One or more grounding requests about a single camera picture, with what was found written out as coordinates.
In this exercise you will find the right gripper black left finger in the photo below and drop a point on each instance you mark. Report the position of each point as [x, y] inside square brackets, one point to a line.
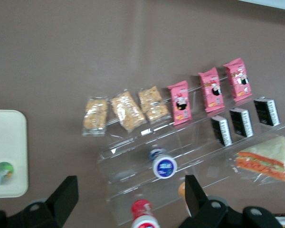
[64, 197]

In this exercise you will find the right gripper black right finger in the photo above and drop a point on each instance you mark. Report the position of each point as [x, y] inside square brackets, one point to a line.
[197, 204]

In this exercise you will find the green gum bottle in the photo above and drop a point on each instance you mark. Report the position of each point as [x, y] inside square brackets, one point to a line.
[1, 174]

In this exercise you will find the orange gum bottle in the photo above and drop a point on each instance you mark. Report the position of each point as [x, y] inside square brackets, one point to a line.
[181, 191]

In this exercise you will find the blue gum bottle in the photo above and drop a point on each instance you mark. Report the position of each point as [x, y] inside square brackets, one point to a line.
[163, 165]

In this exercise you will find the red gum bottle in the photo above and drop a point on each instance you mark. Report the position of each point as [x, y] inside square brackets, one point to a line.
[143, 213]

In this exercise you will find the clear acrylic gum step stand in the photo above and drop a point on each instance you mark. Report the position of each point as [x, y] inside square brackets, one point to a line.
[133, 171]

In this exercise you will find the beige plastic tray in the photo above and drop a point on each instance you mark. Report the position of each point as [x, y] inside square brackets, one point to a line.
[9, 142]

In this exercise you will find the clear acrylic snack step stand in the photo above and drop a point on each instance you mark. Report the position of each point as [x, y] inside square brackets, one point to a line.
[199, 128]

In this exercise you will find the black snack packet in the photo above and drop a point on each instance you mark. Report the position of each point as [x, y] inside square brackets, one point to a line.
[267, 112]
[221, 130]
[241, 122]

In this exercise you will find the wrapped triangle sandwich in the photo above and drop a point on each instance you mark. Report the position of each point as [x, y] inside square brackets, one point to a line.
[268, 159]

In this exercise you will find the wrapped granola bar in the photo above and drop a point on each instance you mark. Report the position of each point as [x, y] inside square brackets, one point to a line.
[128, 111]
[153, 104]
[95, 116]

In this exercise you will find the pink snack packet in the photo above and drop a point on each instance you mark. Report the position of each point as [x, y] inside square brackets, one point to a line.
[180, 103]
[211, 90]
[238, 79]

